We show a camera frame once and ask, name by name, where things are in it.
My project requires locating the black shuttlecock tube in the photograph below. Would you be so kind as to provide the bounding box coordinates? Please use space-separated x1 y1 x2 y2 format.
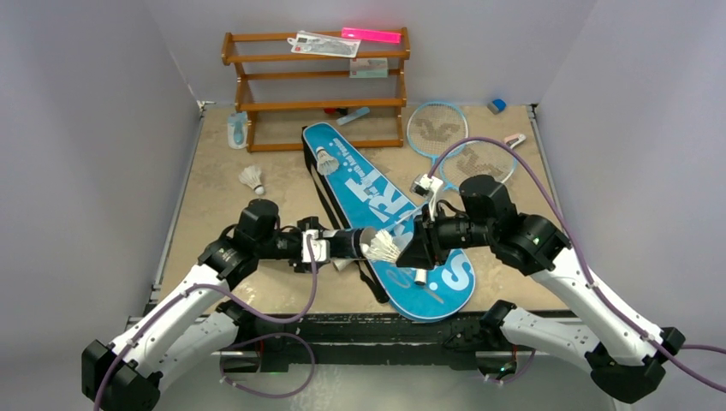
323 227 377 260

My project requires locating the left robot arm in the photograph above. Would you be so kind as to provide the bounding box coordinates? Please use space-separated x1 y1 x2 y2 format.
81 199 332 410

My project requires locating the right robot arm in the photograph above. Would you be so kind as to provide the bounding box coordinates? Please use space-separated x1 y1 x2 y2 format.
396 175 685 404

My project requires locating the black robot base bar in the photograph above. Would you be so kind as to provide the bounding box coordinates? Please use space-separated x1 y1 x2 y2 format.
221 308 537 377

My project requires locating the far blue badminton racket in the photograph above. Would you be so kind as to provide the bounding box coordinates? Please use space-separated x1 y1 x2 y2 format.
407 101 469 286

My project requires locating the blue racket bag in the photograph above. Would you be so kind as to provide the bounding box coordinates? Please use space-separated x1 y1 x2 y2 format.
301 122 476 322

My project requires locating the pink and white clip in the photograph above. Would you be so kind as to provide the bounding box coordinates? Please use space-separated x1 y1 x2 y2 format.
503 134 527 149

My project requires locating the light blue packaged tool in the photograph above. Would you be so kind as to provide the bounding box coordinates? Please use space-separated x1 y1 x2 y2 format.
227 111 248 150

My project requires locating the red and black small object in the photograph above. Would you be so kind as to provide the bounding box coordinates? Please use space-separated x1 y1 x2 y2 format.
323 107 349 116

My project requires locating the blue and grey eraser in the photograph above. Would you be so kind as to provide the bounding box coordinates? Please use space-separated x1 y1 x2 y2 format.
487 98 507 115

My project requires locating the wooden three-tier shelf rack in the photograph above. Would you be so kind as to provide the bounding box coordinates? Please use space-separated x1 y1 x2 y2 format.
221 27 411 152

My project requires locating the small white box on shelf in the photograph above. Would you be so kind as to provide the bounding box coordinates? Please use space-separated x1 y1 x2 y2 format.
348 57 389 79

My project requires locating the clear packaged item on shelf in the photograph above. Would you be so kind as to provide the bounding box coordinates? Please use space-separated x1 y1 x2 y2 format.
287 31 361 58

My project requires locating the pink fluorescent ruler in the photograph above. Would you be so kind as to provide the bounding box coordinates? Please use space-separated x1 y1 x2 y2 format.
341 27 402 44

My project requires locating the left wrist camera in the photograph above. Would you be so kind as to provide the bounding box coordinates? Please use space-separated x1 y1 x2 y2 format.
301 229 331 264

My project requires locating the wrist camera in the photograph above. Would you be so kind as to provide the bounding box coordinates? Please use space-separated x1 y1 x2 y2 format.
411 174 444 220
301 229 331 264

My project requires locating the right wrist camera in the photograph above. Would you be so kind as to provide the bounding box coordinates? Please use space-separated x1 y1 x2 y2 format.
411 174 444 220

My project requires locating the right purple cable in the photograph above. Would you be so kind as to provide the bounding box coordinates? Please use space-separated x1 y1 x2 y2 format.
428 136 726 396

